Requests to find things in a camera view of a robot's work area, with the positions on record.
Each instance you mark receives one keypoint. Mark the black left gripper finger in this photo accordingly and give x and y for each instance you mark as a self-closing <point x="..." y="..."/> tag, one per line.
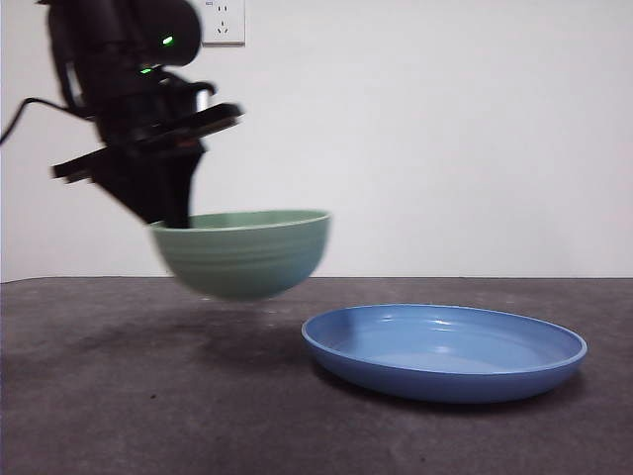
<point x="141" y="190"/>
<point x="182" y="188"/>

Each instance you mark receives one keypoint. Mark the green ribbed bowl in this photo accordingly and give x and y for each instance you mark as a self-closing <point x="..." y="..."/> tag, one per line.
<point x="242" y="262"/>

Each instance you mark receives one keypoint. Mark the blue plate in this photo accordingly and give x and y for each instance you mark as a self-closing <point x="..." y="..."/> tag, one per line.
<point x="445" y="376"/>

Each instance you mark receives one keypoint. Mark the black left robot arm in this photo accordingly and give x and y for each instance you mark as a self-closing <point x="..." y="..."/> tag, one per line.
<point x="123" y="34"/>

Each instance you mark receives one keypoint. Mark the white wall socket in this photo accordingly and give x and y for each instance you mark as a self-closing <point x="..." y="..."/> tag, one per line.
<point x="228" y="25"/>

